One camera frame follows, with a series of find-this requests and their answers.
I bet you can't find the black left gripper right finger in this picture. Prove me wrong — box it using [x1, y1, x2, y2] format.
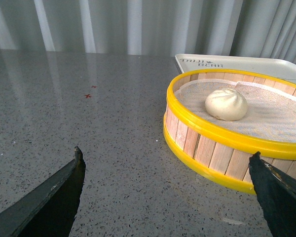
[249, 152, 296, 237]

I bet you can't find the white mesh steamer liner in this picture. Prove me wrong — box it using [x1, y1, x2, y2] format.
[175, 79, 296, 143]

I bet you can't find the white bear print tray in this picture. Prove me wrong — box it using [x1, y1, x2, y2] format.
[175, 54, 296, 84]

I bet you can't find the white steamed bun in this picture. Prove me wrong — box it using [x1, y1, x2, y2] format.
[205, 88, 248, 121]

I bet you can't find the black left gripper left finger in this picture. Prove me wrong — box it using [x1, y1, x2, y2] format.
[0, 147, 86, 237]

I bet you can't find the grey pleated curtain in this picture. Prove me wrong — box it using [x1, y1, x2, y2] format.
[0, 0, 296, 63]

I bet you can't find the yellow rimmed bamboo steamer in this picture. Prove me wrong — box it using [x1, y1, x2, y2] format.
[163, 69, 296, 194]

